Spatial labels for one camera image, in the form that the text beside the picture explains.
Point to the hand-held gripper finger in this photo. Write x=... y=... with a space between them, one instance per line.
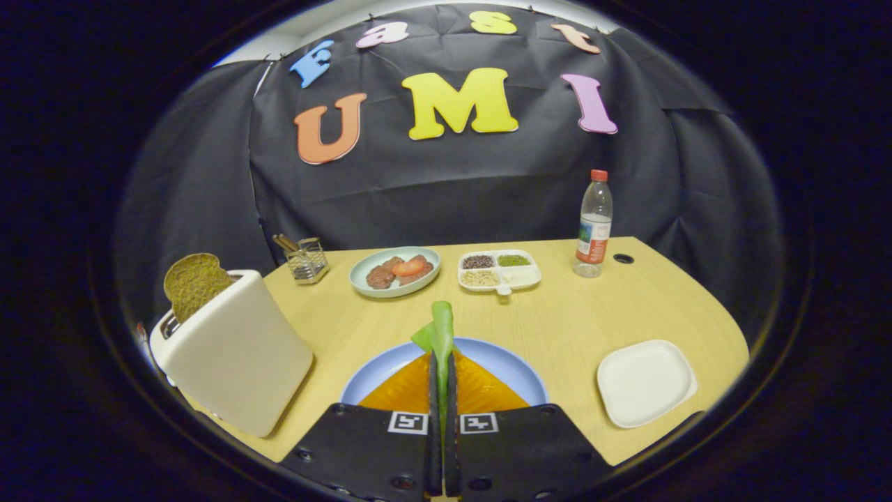
x=435 y=432
x=451 y=446

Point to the green lettuce leaf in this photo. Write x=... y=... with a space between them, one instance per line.
x=442 y=335

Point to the brown bread slice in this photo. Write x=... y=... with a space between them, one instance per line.
x=195 y=282

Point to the light blue plate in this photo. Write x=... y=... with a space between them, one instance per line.
x=502 y=362

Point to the brown meat slice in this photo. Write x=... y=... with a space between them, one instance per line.
x=380 y=277
x=422 y=275

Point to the red tomato slice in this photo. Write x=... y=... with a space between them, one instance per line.
x=410 y=266

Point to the pale green plate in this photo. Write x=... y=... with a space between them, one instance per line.
x=362 y=279

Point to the white divided condiment tray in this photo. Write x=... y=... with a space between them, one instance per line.
x=523 y=277

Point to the small white square plate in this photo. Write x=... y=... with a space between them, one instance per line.
x=644 y=383

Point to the white toaster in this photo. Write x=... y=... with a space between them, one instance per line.
x=237 y=362

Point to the black backdrop cloth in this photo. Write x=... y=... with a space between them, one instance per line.
x=453 y=188

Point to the black table grommet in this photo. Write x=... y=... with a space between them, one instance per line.
x=624 y=259

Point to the clear water bottle red cap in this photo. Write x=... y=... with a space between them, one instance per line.
x=594 y=230

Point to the white red blue object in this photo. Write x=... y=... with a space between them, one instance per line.
x=143 y=336

